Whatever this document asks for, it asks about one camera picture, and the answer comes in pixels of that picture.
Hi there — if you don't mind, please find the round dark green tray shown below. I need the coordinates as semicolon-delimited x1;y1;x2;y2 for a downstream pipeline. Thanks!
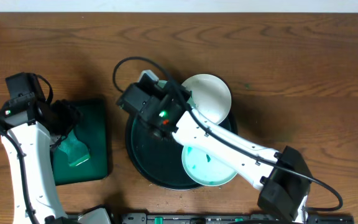
124;80;239;191

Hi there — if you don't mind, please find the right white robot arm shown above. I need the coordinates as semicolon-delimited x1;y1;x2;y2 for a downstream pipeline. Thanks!
135;86;311;223

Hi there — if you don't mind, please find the mint plate front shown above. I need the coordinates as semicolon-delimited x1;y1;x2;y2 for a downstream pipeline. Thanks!
181;146;237;187

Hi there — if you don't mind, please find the dark green rectangular tray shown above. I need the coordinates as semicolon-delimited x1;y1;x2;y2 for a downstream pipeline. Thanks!
52;99;109;185

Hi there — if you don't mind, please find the green sponge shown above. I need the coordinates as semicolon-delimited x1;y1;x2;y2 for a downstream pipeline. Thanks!
57;130;91;167

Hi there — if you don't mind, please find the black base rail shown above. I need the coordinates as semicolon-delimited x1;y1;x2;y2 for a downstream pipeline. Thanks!
120;213;355;224

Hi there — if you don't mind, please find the white plate with green stain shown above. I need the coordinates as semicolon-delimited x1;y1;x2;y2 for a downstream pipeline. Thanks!
181;74;232;124

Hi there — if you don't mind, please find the mint plate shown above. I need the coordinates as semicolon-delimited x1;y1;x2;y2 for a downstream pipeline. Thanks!
181;146;237;187
157;80;196;108

